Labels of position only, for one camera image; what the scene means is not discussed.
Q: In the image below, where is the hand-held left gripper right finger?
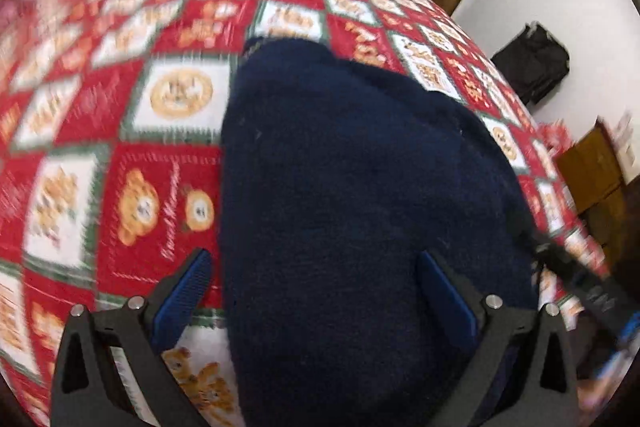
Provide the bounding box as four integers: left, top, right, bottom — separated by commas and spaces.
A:
417, 251, 581, 427

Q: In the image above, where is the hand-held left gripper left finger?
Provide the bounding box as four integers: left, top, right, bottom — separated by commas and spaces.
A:
49, 248, 214, 427

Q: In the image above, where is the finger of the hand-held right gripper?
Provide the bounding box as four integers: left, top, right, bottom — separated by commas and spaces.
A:
507, 202, 632, 344

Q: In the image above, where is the navy striped knit sweater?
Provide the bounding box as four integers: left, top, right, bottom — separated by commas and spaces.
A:
220, 38, 542, 427

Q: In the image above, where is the brown wooden cabinet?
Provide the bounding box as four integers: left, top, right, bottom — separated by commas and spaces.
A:
555, 122, 632, 254

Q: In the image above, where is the red printed bear blanket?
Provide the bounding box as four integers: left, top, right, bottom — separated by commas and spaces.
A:
0, 0, 617, 427

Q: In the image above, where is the black bag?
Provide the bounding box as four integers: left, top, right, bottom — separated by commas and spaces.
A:
490, 22, 571, 106

